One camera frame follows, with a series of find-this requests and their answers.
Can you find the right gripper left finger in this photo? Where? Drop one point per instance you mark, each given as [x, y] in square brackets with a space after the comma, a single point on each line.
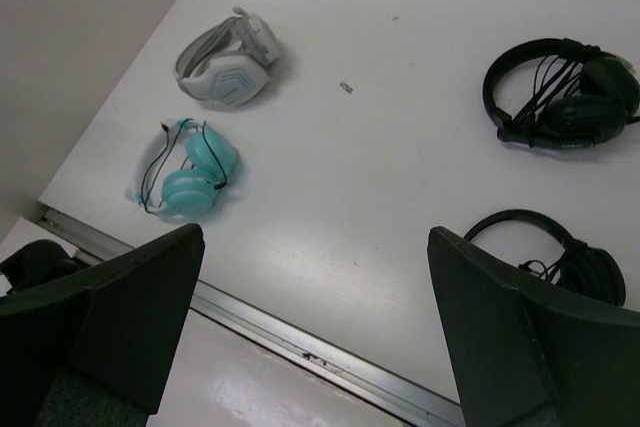
[95, 348]

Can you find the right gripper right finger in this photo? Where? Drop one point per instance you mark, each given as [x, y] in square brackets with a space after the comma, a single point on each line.
[525, 352]

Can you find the teal cat ear headphones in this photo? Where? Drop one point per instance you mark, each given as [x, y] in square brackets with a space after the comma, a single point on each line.
[183, 170]

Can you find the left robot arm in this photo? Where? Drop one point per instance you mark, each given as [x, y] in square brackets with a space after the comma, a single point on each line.
[37, 263]

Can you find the black unwrapped headphones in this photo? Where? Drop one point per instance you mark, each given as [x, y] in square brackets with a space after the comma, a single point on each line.
[583, 269]

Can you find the black wrapped headphones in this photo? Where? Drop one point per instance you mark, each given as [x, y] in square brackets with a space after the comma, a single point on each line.
[582, 96]

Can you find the grey white gaming headset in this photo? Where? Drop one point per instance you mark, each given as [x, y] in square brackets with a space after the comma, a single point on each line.
[229, 63]

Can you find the small debris on table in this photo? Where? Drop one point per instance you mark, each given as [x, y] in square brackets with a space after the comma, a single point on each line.
[346, 87]

